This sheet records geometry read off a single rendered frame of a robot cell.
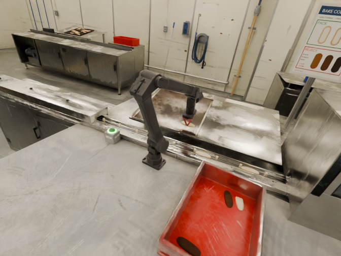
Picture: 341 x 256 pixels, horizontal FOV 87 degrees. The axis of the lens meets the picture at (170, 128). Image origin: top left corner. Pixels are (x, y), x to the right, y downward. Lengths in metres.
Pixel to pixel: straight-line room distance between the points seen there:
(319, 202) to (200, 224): 0.49
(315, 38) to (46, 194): 1.86
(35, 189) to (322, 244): 1.27
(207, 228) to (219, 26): 4.25
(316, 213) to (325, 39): 1.15
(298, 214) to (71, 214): 0.97
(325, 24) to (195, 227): 1.50
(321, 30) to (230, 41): 3.08
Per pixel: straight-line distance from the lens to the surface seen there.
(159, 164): 1.04
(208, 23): 4.70
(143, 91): 0.71
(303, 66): 1.72
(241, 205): 0.98
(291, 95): 2.71
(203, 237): 0.85
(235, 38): 4.61
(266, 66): 4.37
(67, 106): 1.50
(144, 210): 0.88
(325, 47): 1.72
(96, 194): 0.95
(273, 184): 1.13
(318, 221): 1.07
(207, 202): 0.94
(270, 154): 1.28
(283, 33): 4.33
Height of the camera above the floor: 1.56
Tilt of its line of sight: 32 degrees down
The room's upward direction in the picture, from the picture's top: 7 degrees clockwise
